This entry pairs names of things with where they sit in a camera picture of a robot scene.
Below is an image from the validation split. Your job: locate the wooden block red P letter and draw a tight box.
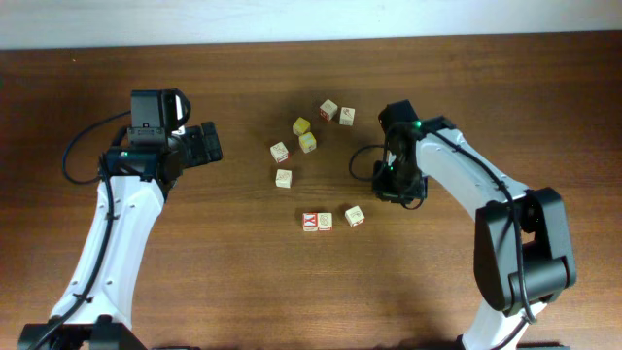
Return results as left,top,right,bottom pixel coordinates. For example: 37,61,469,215
344,206,365,228

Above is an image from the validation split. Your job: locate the wooden block red circle letter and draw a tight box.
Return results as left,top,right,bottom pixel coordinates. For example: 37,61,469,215
318,212,333,231

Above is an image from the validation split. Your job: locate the red X letter block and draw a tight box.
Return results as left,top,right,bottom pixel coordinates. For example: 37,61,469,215
302,213,319,231

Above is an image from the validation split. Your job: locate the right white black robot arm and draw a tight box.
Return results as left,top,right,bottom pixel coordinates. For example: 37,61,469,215
371,100,577,349

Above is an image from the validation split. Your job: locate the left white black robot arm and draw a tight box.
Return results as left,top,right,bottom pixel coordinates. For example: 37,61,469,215
17,88,223,349

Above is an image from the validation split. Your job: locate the wooden block left red edge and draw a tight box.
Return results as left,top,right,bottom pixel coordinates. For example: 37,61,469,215
269,142,290,163

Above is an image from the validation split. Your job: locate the wooden block top right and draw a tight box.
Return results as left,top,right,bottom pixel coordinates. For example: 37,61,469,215
339,107,356,126

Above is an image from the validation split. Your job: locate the plain wooden block lower left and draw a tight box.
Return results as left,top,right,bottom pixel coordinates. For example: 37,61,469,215
275,169,293,189

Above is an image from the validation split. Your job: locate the yellow block lower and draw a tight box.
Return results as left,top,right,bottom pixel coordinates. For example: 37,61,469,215
298,132,317,154

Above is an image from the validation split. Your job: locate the yellow block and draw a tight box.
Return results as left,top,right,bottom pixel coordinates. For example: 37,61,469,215
293,118,311,136
298,132,317,154

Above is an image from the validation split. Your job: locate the yellow block upper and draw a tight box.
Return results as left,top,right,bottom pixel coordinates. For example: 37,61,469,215
293,118,311,136

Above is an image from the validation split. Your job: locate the wooden block red side top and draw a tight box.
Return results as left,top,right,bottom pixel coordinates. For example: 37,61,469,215
319,99,338,121

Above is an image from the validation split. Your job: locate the right black camera cable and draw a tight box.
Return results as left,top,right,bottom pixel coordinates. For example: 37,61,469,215
348,143,426,211

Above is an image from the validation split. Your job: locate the black camera cable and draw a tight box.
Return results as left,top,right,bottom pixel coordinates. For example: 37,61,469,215
60,110,133,187
348,143,426,211

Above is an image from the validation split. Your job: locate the left black camera cable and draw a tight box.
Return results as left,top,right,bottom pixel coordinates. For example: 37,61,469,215
60,110,133,187

